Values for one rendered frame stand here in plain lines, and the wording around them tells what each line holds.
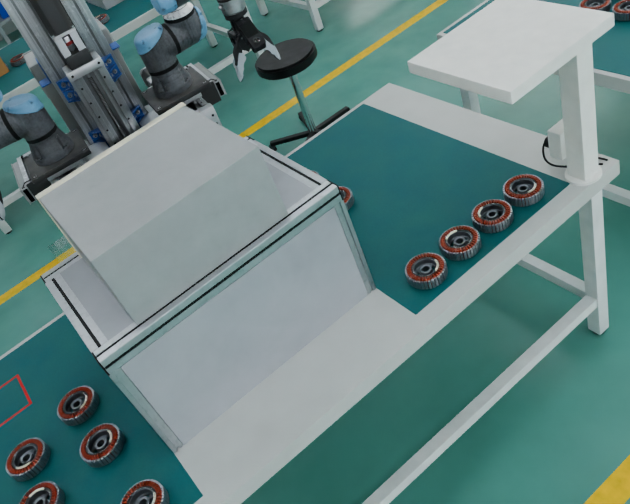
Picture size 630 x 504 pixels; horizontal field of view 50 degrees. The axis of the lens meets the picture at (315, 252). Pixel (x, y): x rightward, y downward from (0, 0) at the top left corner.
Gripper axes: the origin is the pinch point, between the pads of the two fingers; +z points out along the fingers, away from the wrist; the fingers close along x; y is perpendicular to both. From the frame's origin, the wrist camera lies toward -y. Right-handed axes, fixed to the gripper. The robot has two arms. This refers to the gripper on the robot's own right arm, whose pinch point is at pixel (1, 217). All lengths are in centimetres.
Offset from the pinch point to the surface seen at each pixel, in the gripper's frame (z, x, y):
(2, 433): 40, 30, -35
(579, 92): 11, -143, -78
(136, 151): -17, -42, -40
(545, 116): 115, -230, 41
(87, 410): 38, 5, -49
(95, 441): 38, 6, -60
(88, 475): 40, 11, -67
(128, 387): 15, -12, -76
